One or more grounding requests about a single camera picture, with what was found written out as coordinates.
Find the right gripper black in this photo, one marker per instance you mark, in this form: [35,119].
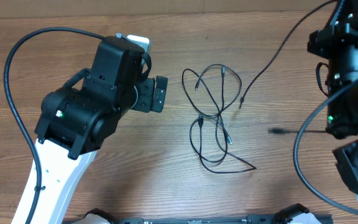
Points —
[356,20]

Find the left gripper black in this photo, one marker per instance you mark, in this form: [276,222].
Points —
[148,102]

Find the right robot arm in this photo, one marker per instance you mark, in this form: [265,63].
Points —
[342,105]

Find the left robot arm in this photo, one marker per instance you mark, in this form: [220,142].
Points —
[79,116]

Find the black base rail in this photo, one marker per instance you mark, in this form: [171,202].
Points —
[296,213]

